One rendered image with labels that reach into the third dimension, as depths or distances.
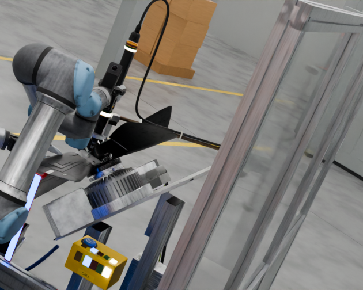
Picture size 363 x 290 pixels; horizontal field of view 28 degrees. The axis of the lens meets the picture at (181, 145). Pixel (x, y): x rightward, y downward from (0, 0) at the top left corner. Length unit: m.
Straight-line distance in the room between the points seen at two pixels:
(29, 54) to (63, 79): 0.12
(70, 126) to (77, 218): 0.46
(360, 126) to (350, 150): 0.35
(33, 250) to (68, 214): 1.85
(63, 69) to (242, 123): 0.93
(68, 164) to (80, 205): 0.19
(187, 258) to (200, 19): 9.83
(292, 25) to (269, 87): 0.10
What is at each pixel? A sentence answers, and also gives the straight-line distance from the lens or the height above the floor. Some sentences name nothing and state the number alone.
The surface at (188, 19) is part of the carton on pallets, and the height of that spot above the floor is 0.88.
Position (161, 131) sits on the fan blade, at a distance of 2.55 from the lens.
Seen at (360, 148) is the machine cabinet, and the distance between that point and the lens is 9.75.
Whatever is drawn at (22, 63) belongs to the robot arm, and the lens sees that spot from 2.00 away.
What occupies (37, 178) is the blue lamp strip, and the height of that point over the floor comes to 1.18.
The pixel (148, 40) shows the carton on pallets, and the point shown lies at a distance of 11.10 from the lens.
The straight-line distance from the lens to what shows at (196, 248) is 1.16.
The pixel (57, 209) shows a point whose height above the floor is 1.00.
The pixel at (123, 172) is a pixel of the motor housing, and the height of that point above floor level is 1.18.
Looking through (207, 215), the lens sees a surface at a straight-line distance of 1.14.
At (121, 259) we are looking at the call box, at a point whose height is 1.07.
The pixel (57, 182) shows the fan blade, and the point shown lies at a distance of 2.77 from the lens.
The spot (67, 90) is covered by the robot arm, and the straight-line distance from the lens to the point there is 1.95.
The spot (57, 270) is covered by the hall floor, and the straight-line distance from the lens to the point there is 4.38.
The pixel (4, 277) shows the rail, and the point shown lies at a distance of 2.51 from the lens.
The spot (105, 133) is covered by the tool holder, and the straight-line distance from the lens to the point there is 2.64.
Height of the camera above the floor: 2.08
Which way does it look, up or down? 16 degrees down
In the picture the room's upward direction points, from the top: 23 degrees clockwise
